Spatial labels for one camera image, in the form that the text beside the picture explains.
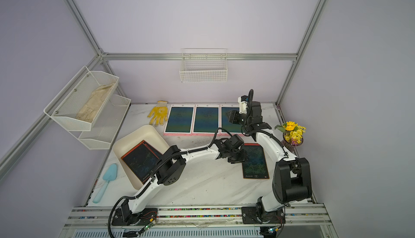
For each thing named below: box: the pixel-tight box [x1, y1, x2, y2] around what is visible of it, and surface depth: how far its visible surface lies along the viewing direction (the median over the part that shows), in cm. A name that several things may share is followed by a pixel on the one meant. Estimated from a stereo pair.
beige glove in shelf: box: [76, 82, 116, 123], surface depth 80 cm
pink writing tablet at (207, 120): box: [191, 104, 221, 137], surface depth 114 cm
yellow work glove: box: [146, 100, 169, 127], surface depth 117 cm
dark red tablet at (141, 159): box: [120, 139, 163, 184], surface depth 92 cm
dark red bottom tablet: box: [242, 142, 270, 180], surface depth 91 cm
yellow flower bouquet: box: [274, 121, 307, 147], surface depth 76 cm
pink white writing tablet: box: [163, 104, 196, 137], surface depth 113 cm
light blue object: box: [92, 163, 118, 204], surface depth 88 cm
